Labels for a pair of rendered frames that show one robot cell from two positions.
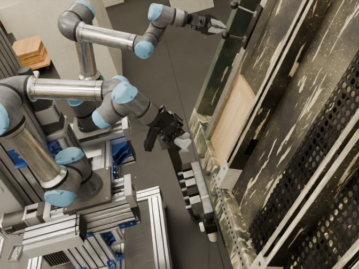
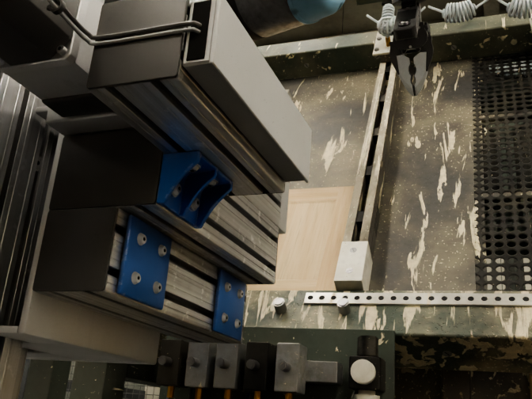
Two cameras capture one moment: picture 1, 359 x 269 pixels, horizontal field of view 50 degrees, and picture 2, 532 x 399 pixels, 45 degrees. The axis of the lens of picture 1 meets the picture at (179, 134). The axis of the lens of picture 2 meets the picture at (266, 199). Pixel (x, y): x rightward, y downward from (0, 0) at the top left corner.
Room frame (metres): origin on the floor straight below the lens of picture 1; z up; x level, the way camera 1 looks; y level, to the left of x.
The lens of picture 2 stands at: (0.93, 1.22, 0.61)
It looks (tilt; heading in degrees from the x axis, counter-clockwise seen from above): 20 degrees up; 290
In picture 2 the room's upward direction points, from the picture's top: 5 degrees clockwise
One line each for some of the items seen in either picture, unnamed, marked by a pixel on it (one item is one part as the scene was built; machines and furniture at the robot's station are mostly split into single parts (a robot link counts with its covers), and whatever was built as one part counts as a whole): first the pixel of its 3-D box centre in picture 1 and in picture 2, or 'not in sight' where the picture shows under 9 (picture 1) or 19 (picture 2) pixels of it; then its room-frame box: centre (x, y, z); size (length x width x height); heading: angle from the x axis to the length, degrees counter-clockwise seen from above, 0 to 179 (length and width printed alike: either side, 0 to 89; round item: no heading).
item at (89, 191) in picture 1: (83, 181); not in sight; (1.30, 0.48, 1.09); 0.15 x 0.15 x 0.10
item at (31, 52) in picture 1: (32, 56); not in sight; (5.05, 1.60, 0.15); 0.61 x 0.51 x 0.31; 177
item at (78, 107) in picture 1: (80, 99); not in sight; (1.80, 0.45, 1.20); 0.13 x 0.12 x 0.14; 152
